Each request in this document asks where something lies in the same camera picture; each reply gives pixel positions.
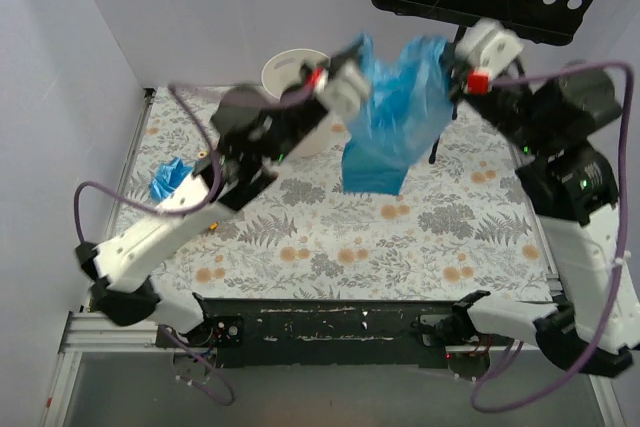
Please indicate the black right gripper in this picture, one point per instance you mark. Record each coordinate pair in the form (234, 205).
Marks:
(455, 73)

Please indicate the blue plastic trash bag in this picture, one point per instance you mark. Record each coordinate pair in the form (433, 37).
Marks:
(407, 111)

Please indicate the blue bag piece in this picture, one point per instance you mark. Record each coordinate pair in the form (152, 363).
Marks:
(167, 178)

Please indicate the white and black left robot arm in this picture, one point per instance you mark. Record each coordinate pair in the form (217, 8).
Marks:
(253, 131)

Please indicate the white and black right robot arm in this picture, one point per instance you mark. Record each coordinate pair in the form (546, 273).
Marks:
(579, 197)

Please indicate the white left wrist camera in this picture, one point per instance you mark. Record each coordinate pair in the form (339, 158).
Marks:
(345, 93)

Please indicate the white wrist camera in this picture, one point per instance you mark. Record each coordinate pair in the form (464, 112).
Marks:
(486, 50)
(345, 93)

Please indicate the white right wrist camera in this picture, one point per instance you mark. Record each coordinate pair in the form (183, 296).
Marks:
(486, 50)

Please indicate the black scratched base plate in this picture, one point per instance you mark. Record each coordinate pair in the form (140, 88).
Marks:
(262, 332)

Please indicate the aluminium rail frame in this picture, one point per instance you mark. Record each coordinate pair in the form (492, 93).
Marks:
(147, 375)

